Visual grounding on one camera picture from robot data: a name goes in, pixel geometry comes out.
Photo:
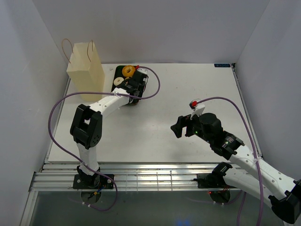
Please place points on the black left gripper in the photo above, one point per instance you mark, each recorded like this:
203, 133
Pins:
142, 89

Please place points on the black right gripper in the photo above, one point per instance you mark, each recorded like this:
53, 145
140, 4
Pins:
183, 121

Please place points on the white glazed donut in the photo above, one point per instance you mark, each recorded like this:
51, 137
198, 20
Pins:
117, 81

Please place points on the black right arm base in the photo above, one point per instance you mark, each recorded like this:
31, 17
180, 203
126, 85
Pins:
215, 179

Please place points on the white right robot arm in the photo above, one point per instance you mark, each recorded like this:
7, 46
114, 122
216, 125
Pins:
244, 171

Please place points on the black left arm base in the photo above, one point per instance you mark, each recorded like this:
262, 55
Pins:
94, 181

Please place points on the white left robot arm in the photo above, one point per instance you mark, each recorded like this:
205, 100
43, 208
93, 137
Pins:
86, 128

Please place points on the cream paper bag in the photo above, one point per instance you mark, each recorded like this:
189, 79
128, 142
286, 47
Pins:
85, 70

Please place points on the golden bagel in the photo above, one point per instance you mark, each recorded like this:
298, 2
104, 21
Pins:
128, 71

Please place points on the black rectangular tray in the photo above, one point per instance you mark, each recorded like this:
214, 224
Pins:
118, 73

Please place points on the blue table label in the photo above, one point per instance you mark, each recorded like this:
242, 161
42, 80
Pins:
222, 65

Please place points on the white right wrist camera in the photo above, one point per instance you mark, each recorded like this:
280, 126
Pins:
197, 107

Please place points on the aluminium rail frame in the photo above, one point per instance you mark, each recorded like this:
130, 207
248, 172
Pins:
128, 177

